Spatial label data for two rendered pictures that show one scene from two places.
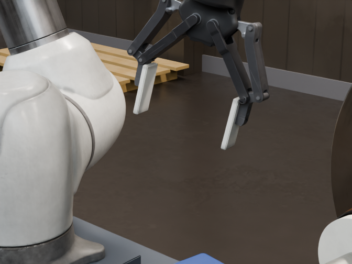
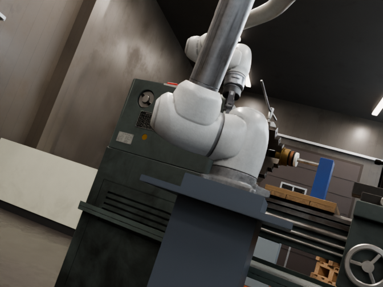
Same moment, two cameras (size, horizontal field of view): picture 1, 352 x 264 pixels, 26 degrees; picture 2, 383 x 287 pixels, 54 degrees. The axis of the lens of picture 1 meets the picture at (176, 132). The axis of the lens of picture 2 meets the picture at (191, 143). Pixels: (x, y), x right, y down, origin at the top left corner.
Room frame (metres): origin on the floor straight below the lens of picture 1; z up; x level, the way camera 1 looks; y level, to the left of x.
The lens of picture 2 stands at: (1.67, 1.28, 0.71)
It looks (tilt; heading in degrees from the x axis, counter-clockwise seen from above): 9 degrees up; 246
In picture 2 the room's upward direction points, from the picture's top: 19 degrees clockwise
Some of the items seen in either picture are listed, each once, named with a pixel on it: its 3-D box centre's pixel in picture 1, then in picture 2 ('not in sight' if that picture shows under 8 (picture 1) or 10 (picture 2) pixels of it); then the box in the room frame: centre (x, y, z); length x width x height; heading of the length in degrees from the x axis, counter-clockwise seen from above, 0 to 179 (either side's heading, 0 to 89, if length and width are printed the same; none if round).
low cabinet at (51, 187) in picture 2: not in sight; (93, 200); (0.47, -3.77, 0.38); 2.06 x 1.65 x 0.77; 138
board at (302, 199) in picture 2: not in sight; (303, 203); (0.42, -0.06, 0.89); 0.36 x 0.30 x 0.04; 39
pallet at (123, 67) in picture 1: (77, 67); not in sight; (5.21, 0.69, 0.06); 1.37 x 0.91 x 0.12; 48
